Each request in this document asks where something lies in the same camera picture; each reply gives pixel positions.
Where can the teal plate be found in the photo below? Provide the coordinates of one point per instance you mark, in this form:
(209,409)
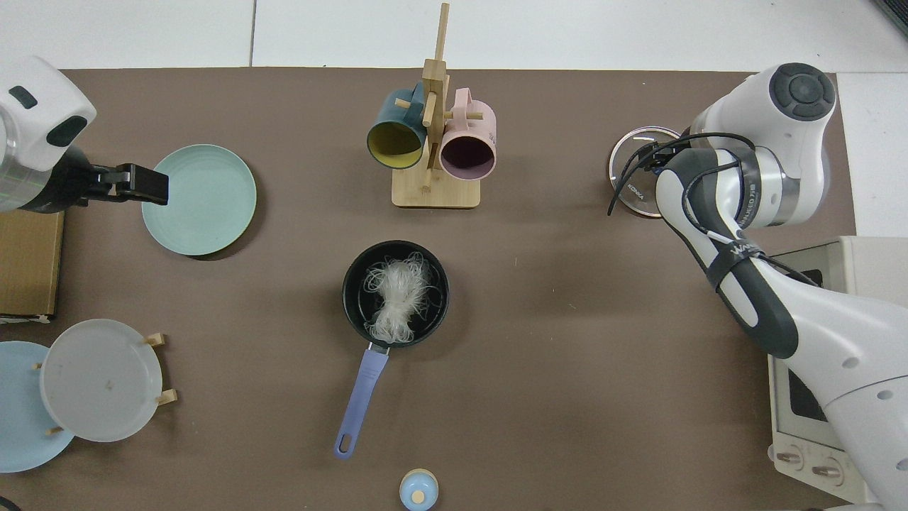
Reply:
(206,206)

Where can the white vermicelli bundle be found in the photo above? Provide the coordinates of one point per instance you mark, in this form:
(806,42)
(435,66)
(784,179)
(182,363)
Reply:
(397,298)

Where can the brown table cloth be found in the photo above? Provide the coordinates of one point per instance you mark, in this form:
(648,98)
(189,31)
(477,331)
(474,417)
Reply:
(567,355)

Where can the wooden cup stand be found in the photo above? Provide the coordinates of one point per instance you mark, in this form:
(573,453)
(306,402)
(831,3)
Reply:
(436,195)

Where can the pink cup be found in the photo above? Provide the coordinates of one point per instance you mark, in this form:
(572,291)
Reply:
(467,157)

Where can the glass lid blue knob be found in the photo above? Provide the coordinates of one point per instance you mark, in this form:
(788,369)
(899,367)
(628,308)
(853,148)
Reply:
(635,195)

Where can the pale toaster oven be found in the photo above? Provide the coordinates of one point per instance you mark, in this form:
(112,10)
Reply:
(879,262)

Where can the dark flat panel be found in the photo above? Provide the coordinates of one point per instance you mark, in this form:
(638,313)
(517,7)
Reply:
(899,8)

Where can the light blue plate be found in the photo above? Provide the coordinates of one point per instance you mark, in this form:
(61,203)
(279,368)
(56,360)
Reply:
(21,419)

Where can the dark teal cup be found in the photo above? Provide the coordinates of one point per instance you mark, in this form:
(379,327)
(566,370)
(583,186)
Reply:
(397,149)

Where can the pale grey plate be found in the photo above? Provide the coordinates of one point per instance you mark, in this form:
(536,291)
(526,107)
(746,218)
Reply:
(99,383)

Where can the wooden plate rack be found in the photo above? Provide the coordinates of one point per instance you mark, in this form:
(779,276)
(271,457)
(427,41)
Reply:
(167,397)

